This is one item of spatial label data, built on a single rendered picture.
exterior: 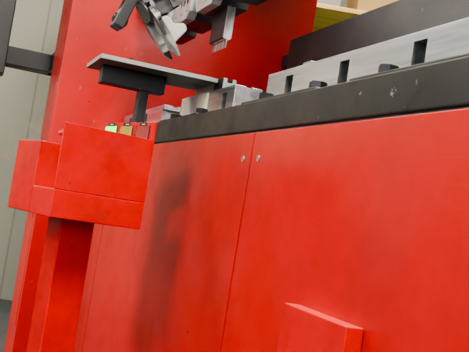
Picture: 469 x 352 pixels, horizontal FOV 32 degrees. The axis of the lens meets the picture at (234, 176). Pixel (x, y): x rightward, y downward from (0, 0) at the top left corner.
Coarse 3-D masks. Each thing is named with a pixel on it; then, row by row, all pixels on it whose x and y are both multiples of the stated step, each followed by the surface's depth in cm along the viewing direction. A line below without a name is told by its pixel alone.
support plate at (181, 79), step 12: (96, 60) 175; (108, 60) 172; (120, 60) 172; (132, 60) 173; (144, 72) 180; (156, 72) 178; (168, 72) 175; (180, 72) 176; (168, 84) 192; (180, 84) 189; (192, 84) 187; (204, 84) 184
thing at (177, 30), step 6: (168, 18) 182; (156, 24) 181; (168, 24) 182; (174, 24) 182; (180, 24) 182; (174, 30) 182; (180, 30) 182; (186, 30) 183; (162, 36) 182; (168, 36) 180; (174, 36) 182; (180, 36) 182; (168, 42) 181; (174, 42) 181; (174, 48) 181; (180, 54) 183
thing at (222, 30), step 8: (224, 8) 186; (232, 8) 185; (216, 16) 191; (224, 16) 185; (232, 16) 185; (216, 24) 190; (224, 24) 184; (232, 24) 185; (216, 32) 189; (224, 32) 184; (216, 40) 188; (224, 40) 185; (216, 48) 190
